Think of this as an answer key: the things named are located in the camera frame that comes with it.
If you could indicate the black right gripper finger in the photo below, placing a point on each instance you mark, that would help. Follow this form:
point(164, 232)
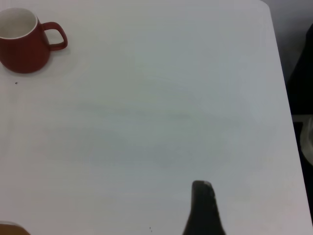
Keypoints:
point(203, 215)

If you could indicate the red mug white inside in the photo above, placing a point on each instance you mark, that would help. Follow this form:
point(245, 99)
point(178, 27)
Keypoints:
point(24, 54)

